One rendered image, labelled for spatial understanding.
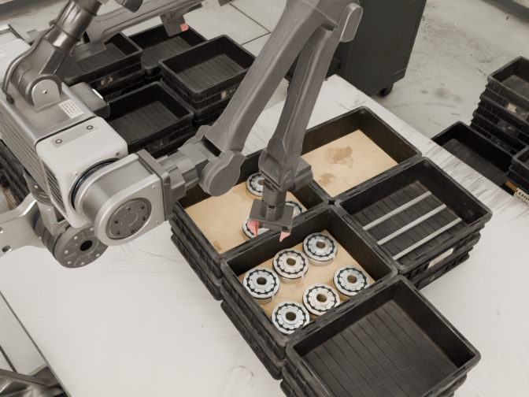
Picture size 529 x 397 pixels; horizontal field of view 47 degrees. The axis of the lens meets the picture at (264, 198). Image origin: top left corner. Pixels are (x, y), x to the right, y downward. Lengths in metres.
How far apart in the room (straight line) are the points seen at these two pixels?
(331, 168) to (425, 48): 2.39
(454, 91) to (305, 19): 2.96
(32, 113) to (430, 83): 3.14
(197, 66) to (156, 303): 1.50
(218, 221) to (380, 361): 0.63
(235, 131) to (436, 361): 0.89
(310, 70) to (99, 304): 1.01
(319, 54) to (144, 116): 1.82
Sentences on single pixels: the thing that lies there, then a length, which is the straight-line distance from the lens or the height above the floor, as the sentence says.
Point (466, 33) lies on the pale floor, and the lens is 4.61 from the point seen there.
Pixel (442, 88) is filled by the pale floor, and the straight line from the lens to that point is 4.00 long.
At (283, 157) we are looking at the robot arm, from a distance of 1.29.
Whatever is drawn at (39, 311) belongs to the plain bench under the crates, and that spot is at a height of 0.70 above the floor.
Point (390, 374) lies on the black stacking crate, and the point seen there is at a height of 0.83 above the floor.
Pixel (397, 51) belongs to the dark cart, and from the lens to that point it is 3.54.
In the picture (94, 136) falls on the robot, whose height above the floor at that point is 1.53.
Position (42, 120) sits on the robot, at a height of 1.53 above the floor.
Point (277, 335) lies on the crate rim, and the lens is 1.53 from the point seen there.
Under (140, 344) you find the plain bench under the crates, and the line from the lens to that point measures 1.78.
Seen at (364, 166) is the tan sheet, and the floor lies 0.83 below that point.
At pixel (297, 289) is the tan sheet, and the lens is 1.72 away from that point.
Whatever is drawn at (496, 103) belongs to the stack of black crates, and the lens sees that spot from 3.15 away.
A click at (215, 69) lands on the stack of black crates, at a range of 3.01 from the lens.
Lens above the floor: 2.26
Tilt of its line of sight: 48 degrees down
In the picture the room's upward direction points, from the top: 6 degrees clockwise
